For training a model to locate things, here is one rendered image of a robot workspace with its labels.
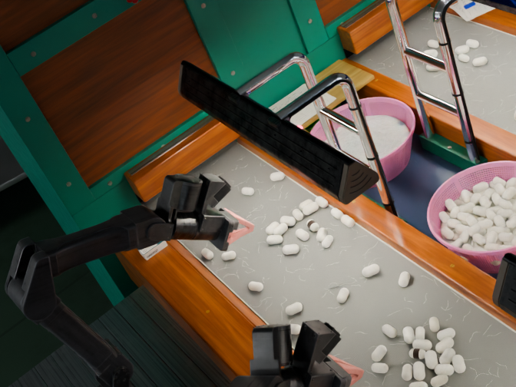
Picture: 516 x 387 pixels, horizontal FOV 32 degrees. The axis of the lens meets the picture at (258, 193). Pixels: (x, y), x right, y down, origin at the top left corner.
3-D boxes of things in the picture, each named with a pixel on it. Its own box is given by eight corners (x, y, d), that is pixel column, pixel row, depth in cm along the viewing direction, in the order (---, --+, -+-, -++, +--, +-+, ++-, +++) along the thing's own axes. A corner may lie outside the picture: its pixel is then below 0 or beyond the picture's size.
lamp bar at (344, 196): (345, 206, 154) (333, 175, 150) (180, 96, 202) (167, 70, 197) (381, 180, 156) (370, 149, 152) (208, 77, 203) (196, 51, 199)
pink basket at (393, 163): (418, 193, 206) (408, 161, 200) (309, 203, 216) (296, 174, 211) (429, 120, 225) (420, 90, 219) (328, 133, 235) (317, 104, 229)
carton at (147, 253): (147, 260, 207) (143, 254, 206) (140, 253, 210) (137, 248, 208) (167, 245, 208) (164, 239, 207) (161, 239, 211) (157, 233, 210)
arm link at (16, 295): (124, 354, 187) (25, 265, 166) (139, 369, 182) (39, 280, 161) (103, 376, 186) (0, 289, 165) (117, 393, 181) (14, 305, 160)
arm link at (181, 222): (192, 202, 182) (161, 200, 178) (205, 212, 178) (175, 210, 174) (184, 233, 184) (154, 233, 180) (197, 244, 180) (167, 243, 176)
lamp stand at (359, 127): (345, 285, 192) (276, 122, 165) (293, 245, 207) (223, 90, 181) (411, 233, 197) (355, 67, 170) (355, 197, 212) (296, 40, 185)
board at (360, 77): (273, 150, 222) (272, 147, 221) (243, 130, 233) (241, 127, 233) (375, 78, 230) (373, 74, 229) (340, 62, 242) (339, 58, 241)
